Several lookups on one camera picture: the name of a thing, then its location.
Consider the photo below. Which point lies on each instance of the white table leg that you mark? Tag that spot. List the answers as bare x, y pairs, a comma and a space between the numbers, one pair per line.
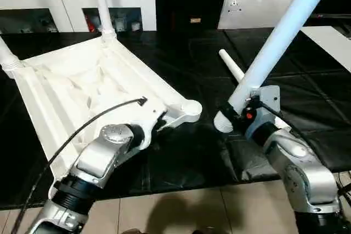
231, 62
104, 4
274, 39
6, 53

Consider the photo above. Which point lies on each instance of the white plastic table top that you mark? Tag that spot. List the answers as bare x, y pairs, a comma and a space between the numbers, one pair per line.
68, 80

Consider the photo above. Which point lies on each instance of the small gold label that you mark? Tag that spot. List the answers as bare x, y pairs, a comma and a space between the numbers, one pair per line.
195, 20

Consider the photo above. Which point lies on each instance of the small white cup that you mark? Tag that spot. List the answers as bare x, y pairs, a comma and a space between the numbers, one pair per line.
135, 26

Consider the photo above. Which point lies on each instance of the white chair back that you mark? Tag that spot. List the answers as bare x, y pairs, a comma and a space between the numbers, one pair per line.
255, 9

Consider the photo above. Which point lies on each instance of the white jar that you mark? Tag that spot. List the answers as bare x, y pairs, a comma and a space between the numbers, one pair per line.
119, 23

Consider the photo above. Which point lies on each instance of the dark robot left foot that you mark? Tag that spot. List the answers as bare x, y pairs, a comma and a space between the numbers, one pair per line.
133, 231

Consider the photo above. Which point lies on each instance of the dark robot foot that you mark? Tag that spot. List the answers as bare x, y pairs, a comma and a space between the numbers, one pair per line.
133, 231
204, 231

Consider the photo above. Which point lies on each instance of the dark robot right foot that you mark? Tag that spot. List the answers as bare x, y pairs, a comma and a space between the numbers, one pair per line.
204, 231

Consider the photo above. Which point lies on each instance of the red packet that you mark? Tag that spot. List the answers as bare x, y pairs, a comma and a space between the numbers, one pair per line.
89, 23

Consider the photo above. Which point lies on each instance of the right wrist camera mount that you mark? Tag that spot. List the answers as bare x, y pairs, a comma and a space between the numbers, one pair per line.
270, 99

